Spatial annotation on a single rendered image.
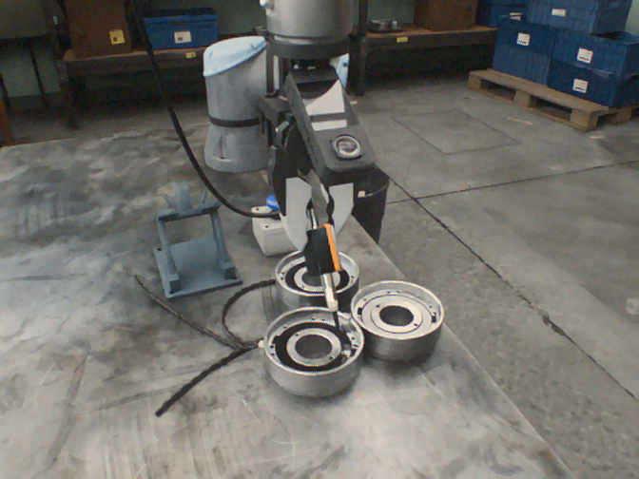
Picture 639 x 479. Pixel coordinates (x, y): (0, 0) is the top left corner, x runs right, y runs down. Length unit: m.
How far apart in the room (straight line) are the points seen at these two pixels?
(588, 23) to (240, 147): 3.47
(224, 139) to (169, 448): 0.65
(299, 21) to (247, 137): 0.59
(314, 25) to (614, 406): 1.56
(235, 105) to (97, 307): 0.47
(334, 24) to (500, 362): 1.50
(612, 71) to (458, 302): 2.47
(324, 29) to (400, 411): 0.36
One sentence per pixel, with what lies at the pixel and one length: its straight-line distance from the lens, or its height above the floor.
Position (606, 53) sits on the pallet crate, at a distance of 4.15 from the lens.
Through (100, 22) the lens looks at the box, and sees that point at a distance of 3.97.
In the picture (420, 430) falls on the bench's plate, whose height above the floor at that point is 0.80.
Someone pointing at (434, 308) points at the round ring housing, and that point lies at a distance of 0.64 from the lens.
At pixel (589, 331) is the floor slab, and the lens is 2.08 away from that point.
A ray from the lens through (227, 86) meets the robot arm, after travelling 1.00.
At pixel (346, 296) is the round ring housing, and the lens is 0.64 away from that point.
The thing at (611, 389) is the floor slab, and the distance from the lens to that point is 1.88.
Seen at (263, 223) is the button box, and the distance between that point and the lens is 0.76.
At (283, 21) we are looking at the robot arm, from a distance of 0.47.
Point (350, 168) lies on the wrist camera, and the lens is 0.42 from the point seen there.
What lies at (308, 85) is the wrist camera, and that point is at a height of 1.10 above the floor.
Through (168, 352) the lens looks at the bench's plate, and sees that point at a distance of 0.63.
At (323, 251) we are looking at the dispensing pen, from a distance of 0.53.
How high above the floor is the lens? 1.22
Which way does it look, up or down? 31 degrees down
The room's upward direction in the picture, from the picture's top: straight up
